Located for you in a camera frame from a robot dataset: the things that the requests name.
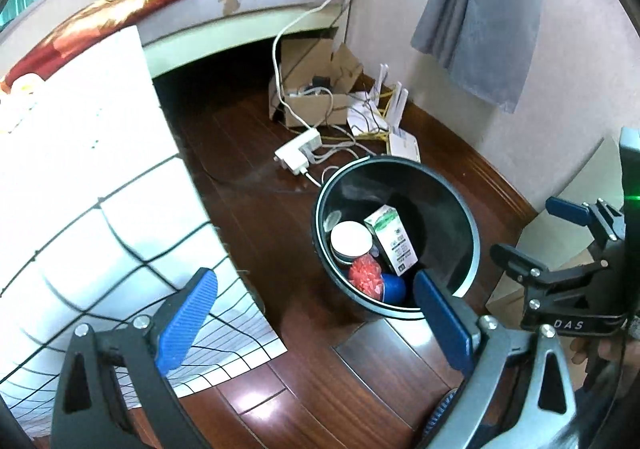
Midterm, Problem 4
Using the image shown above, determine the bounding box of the white power strip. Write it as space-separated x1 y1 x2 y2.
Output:
273 128 322 176

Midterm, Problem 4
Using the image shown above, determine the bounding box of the cardboard box on floor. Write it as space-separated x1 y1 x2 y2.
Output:
268 38 363 128

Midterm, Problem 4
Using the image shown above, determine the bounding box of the large blue paper cup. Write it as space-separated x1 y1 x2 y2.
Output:
381 273 407 305

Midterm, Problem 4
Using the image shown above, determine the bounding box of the grey curtain right wall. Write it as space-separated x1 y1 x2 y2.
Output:
411 0 543 113

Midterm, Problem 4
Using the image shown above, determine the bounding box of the white grid tablecloth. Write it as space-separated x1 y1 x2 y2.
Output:
1 27 285 437

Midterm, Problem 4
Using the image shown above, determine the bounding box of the black plastic trash bucket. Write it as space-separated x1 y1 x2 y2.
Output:
311 155 480 320

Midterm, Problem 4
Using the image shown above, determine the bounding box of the white wifi router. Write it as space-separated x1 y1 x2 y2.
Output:
383 83 421 163

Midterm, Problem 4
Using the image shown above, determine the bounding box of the person hand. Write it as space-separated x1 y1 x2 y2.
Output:
570 335 632 365

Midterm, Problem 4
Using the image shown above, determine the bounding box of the green white carton box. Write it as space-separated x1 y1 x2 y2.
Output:
364 205 418 276

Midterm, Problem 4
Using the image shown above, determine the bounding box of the red plastic bag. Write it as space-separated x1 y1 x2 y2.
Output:
348 254 384 301

